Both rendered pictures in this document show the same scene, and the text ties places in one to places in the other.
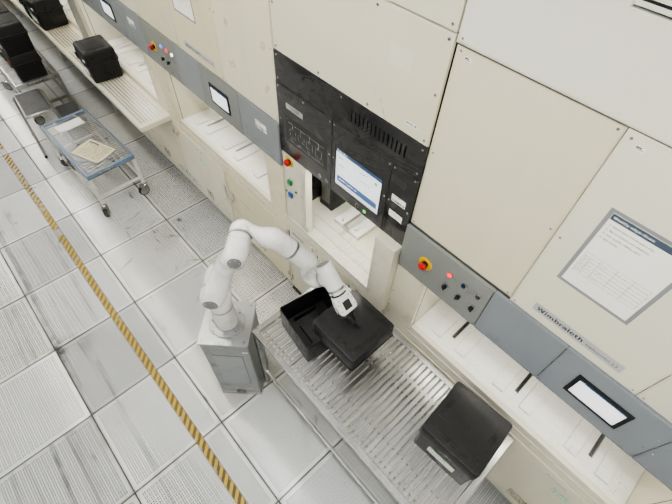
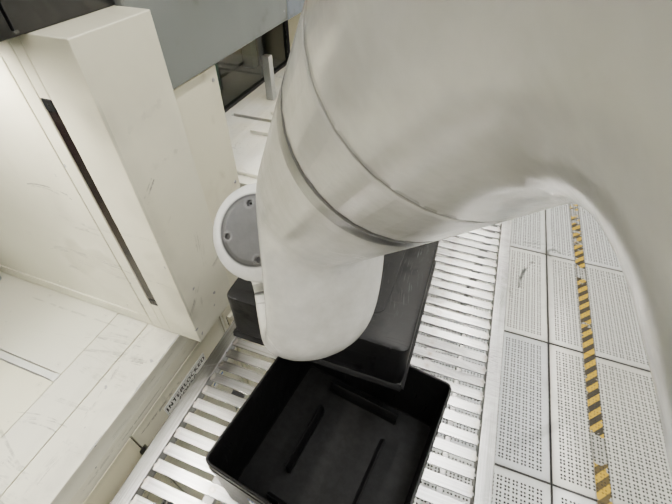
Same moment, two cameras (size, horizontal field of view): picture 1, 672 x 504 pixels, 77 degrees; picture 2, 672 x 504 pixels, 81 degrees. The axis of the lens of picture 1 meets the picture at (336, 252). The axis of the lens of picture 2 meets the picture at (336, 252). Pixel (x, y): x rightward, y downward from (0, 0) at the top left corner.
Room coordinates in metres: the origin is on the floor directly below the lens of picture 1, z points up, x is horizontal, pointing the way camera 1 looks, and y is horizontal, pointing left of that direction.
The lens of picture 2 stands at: (1.18, 0.31, 1.52)
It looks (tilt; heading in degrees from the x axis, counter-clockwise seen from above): 44 degrees down; 245
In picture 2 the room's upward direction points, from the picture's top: straight up
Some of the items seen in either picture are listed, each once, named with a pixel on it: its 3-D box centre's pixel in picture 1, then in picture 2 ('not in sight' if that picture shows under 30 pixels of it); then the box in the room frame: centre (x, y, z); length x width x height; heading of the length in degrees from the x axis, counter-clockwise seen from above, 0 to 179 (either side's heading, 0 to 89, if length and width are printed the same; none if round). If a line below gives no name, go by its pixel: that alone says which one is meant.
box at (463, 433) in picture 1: (460, 433); not in sight; (0.54, -0.61, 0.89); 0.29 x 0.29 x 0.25; 49
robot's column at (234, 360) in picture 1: (237, 351); not in sight; (1.09, 0.58, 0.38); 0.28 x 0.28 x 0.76; 0
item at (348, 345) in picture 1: (353, 326); (343, 270); (0.97, -0.11, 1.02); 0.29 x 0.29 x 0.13; 45
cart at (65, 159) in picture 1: (98, 159); not in sight; (2.93, 2.23, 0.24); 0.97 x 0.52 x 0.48; 48
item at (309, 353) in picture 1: (315, 322); (336, 441); (1.08, 0.09, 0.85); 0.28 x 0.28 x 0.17; 37
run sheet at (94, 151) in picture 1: (93, 150); not in sight; (2.78, 2.12, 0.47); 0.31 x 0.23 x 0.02; 67
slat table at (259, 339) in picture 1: (366, 405); (372, 363); (0.80, -0.23, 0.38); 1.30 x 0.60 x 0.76; 45
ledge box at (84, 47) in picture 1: (97, 58); not in sight; (3.42, 2.13, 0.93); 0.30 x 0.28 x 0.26; 42
